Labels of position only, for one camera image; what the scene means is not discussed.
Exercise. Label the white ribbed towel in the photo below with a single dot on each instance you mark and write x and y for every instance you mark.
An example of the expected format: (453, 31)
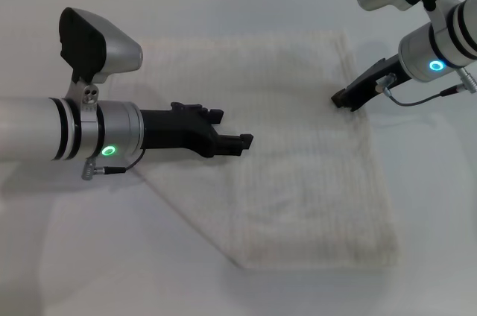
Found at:
(298, 167)

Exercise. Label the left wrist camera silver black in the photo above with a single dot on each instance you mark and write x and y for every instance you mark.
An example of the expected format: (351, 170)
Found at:
(112, 51)

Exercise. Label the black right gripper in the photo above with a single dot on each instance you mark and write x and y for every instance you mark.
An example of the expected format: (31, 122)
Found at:
(376, 79)

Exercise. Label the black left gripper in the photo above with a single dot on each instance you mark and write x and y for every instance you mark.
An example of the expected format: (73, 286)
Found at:
(175, 133)

